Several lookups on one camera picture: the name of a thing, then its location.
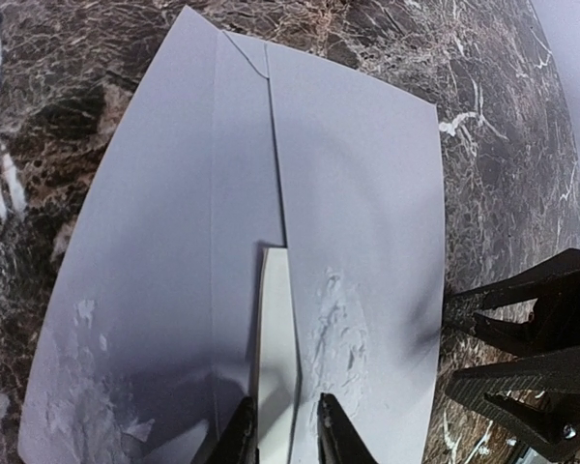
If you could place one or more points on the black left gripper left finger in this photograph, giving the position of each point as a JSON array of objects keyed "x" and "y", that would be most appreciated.
[{"x": 238, "y": 443}]

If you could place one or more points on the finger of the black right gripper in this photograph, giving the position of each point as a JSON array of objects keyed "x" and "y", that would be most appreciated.
[
  {"x": 536, "y": 311},
  {"x": 537, "y": 399}
]

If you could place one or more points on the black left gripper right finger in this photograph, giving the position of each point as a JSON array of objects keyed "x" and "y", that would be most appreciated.
[{"x": 338, "y": 440}]

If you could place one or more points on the cream lined letter paper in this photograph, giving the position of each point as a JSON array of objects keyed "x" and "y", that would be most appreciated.
[{"x": 278, "y": 367}]

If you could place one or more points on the grey paper envelope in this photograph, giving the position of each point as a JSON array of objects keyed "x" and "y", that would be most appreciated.
[{"x": 230, "y": 145}]

